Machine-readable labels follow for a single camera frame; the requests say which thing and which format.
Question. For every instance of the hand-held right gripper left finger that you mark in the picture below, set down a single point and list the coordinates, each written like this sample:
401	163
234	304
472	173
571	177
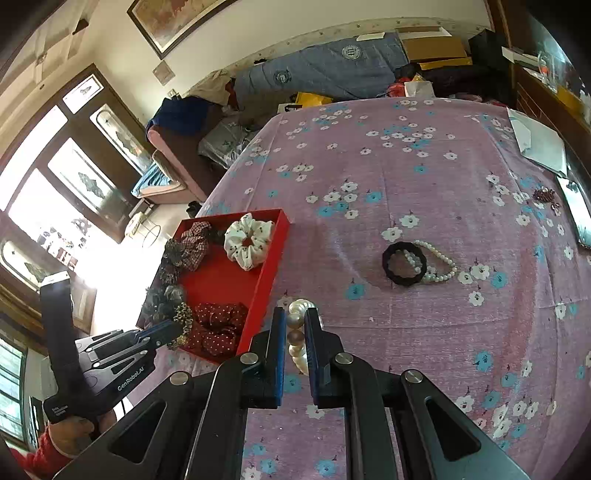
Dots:
270	360

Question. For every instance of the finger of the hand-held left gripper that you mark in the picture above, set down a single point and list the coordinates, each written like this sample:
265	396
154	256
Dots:
124	356
157	333

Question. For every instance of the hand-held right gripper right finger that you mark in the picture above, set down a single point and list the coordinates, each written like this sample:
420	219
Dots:
318	360

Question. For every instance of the leopard print scrunchie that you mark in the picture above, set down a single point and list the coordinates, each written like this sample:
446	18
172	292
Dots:
183	318

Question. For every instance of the grey mesh scrunchie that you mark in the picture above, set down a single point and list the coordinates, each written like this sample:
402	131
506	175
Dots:
161	299

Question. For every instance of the red polka dot scrunchie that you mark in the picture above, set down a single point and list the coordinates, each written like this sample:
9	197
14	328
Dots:
214	330

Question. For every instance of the red tray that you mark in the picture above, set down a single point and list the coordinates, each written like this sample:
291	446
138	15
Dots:
226	286

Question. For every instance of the plaid scrunchie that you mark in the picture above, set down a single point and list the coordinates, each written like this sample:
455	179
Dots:
194	242

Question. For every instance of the black ribbed hair band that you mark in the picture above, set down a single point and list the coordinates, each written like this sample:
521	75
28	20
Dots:
392	278

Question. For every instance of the white polka dot scrunchie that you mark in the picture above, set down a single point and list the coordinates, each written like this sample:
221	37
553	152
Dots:
249	242

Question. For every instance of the person's left forearm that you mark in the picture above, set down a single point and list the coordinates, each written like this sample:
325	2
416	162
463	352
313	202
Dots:
41	459

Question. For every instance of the person's left hand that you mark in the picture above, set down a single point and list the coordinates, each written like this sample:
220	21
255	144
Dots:
76	434

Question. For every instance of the light blue cloth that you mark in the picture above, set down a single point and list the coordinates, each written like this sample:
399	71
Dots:
154	182

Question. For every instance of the pink sofa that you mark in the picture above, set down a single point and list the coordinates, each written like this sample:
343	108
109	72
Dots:
178	166

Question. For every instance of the wooden glass door cabinet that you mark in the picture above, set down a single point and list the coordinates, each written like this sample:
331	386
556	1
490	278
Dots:
69	184

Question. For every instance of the clear plastic package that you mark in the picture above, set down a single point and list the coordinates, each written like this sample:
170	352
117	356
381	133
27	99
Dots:
226	141

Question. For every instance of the beige cloth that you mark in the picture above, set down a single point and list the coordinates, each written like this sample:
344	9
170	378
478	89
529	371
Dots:
212	85

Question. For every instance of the yellow bag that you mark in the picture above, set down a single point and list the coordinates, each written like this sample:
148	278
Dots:
311	99

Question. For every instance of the brown leaf hair clip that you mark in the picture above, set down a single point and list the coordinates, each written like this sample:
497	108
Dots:
547	196

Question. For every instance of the grey quilt storage bag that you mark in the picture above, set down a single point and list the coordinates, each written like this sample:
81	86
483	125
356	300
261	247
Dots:
323	64

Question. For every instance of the white paper envelope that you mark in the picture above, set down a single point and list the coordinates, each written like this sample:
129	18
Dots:
540	138

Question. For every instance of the flat yellow brown box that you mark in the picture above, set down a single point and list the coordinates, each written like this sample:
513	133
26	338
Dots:
445	63

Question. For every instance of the cardboard box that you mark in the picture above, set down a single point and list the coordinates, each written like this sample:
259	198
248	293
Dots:
434	46

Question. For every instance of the wooden sideboard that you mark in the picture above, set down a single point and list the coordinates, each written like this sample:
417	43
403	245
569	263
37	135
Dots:
540	92

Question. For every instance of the black bag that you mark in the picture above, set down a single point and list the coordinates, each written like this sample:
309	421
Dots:
487	46

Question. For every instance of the clear measuring jug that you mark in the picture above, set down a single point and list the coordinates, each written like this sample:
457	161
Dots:
545	67

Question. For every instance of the small wall plaque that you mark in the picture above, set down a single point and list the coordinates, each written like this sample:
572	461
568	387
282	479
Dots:
163	73

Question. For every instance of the framed wall picture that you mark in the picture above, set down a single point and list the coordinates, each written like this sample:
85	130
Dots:
175	18

